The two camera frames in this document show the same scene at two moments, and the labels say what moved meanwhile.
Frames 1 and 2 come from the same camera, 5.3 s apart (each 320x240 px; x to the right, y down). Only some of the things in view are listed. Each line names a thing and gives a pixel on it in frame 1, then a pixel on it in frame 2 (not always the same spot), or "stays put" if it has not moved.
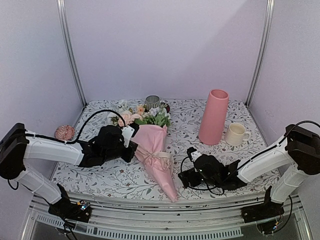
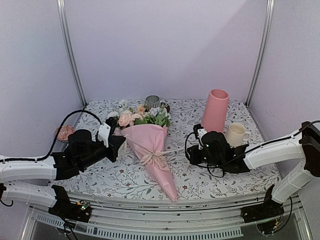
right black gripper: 185,179 to 193,151
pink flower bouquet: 151,145 stays put
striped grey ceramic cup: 152,101 stays put
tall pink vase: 214,117 stays put
